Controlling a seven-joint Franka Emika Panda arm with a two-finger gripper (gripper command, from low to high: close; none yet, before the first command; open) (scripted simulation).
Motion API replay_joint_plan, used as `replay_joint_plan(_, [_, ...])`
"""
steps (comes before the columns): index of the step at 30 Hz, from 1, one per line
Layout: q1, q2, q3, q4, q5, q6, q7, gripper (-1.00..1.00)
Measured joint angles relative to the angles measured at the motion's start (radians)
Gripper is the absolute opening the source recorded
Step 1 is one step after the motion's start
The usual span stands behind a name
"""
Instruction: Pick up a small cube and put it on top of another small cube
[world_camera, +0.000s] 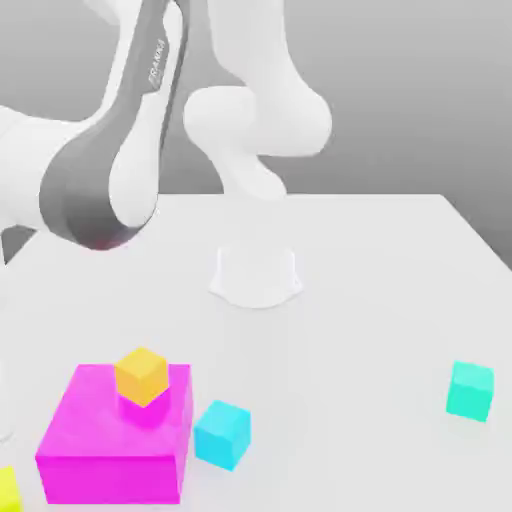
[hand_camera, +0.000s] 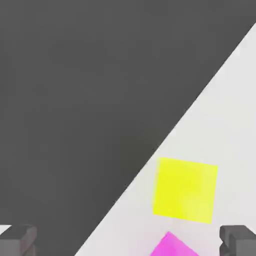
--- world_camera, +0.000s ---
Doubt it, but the large magenta box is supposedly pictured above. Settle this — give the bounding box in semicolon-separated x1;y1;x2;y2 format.
34;362;195;506

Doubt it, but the small cyan cube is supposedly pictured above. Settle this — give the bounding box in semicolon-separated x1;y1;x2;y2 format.
193;399;252;472

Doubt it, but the small yellow cube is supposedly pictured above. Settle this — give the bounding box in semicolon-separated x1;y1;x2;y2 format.
0;465;22;512

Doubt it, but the small turquoise cube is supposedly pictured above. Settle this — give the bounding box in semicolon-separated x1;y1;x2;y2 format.
445;359;496;424

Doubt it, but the small orange cube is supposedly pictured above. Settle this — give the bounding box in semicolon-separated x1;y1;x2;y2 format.
114;346;169;409

